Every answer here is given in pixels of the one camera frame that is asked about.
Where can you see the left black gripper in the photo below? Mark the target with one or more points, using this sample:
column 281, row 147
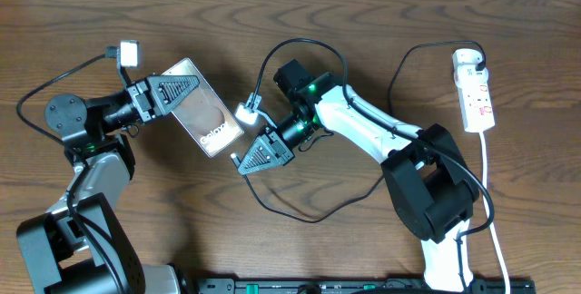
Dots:
column 141, row 101

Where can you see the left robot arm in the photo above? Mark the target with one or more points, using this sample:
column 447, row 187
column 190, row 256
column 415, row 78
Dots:
column 78, row 245

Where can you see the black mounting rail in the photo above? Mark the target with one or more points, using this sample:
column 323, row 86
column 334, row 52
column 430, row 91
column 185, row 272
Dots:
column 327, row 286

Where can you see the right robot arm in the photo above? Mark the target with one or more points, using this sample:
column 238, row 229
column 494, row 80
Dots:
column 423, row 169

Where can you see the white charger plug adapter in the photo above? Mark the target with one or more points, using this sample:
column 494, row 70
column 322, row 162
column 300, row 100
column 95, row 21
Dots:
column 466, row 56

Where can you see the white power strip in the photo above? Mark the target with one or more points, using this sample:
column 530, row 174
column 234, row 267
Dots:
column 474, row 98

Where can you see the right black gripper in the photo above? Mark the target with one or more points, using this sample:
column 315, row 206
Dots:
column 274, row 150

